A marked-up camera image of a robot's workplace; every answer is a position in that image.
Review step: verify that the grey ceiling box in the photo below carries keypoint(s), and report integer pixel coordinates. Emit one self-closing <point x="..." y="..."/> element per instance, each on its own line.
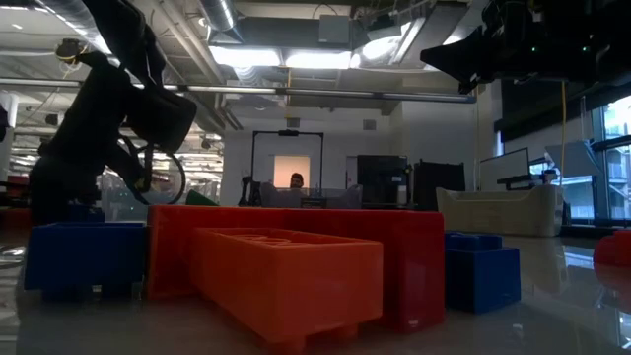
<point x="334" y="28"/>

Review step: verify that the black cabinet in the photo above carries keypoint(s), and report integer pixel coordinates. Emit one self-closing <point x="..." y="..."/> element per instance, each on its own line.
<point x="439" y="185"/>
<point x="382" y="180"/>

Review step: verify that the black gantry frame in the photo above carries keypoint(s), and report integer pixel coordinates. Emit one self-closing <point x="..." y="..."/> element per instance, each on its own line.
<point x="288" y="132"/>

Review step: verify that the person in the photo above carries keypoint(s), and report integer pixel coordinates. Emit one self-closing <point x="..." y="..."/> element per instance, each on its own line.
<point x="296" y="181"/>

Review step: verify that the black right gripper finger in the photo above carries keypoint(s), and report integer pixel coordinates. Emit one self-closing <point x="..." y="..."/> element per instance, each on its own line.
<point x="473" y="85"/>
<point x="463" y="51"/>

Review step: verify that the red long brick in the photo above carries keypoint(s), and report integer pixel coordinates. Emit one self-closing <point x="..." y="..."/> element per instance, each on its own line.
<point x="414" y="271"/>

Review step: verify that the ceiling light panel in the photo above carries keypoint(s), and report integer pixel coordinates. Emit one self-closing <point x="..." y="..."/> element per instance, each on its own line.
<point x="276" y="56"/>

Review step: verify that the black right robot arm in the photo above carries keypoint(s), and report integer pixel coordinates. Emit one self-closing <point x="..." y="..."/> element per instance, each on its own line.
<point x="618" y="29"/>

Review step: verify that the white plastic bin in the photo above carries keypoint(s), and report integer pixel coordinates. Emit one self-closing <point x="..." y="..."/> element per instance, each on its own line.
<point x="498" y="212"/>

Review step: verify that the red small brick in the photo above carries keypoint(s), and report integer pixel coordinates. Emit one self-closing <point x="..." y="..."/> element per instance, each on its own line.
<point x="616" y="249"/>

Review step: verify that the white board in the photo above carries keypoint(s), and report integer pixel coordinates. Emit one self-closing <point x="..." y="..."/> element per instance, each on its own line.
<point x="503" y="170"/>

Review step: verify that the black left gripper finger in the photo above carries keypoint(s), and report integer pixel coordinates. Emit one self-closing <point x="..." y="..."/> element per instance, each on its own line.
<point x="49" y="192"/>
<point x="86" y="192"/>

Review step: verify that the silver ceiling pipe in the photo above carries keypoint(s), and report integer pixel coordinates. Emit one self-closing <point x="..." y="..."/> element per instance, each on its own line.
<point x="296" y="90"/>

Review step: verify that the black background robot arm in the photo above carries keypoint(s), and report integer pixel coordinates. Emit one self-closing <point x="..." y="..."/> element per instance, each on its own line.
<point x="249" y="192"/>

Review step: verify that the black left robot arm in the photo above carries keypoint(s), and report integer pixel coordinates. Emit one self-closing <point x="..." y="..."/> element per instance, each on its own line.
<point x="128" y="39"/>

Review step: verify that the blue long brick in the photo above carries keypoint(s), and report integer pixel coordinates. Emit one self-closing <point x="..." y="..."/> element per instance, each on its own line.
<point x="483" y="276"/>

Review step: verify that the clear plastic bin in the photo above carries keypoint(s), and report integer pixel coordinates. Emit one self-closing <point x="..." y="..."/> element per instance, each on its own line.
<point x="116" y="204"/>

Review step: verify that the silver ceiling duct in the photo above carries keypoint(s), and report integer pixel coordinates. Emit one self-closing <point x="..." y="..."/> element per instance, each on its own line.
<point x="217" y="12"/>

